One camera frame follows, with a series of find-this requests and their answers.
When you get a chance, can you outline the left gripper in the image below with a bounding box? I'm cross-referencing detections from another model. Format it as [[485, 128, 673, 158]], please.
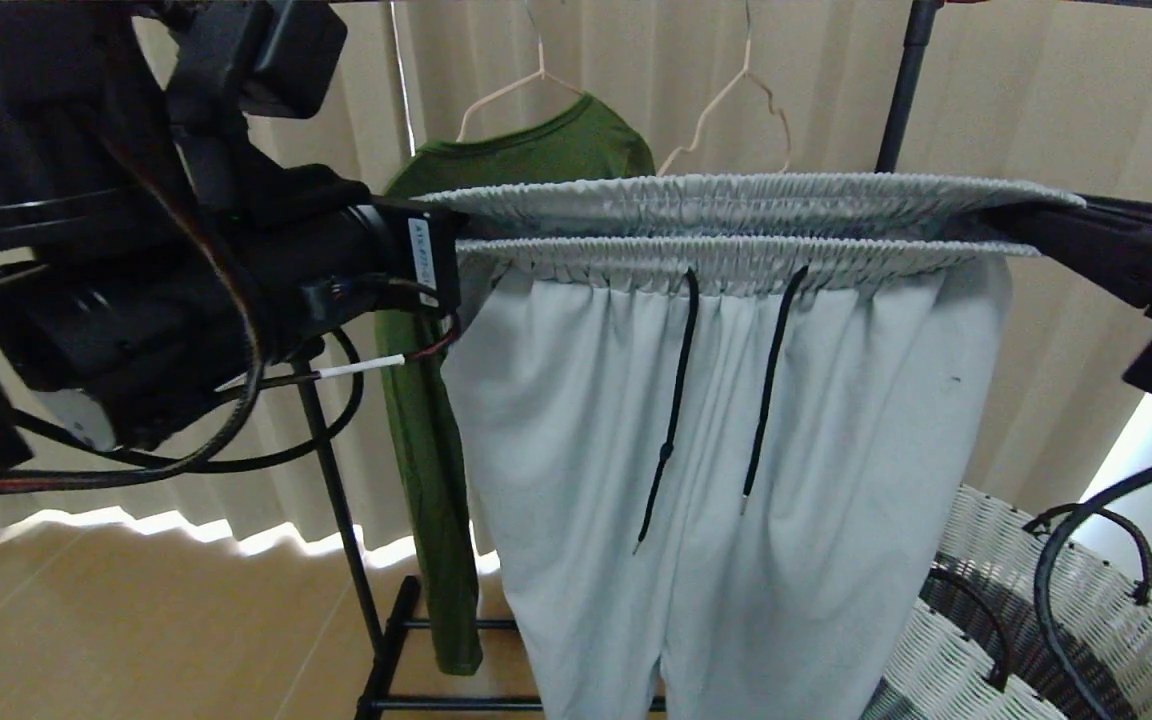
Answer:
[[266, 197, 465, 353]]

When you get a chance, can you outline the pink clothes hanger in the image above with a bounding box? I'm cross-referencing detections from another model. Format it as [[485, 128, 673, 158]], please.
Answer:
[[656, 0, 796, 179], [453, 0, 589, 143]]

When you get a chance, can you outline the green long-sleeved shirt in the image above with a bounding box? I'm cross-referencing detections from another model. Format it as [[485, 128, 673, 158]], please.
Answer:
[[373, 92, 658, 677]]

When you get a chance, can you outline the pale grey garment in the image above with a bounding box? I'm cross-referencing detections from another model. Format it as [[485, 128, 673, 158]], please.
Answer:
[[416, 171, 1088, 720]]

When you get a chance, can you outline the white laundry basket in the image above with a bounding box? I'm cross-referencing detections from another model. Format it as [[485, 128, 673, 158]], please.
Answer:
[[860, 484, 1152, 720]]

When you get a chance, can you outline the black clothes rack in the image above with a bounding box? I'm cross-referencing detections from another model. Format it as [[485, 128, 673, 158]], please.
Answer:
[[291, 0, 1152, 720]]

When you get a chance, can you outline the beige curtain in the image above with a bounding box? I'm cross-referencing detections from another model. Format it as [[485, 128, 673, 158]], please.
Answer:
[[0, 0, 1152, 561]]

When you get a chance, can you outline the black braided cable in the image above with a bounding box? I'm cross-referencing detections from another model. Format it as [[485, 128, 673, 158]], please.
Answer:
[[0, 95, 268, 498]]

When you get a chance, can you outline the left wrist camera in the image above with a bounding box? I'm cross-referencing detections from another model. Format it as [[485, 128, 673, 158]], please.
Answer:
[[164, 0, 350, 123]]

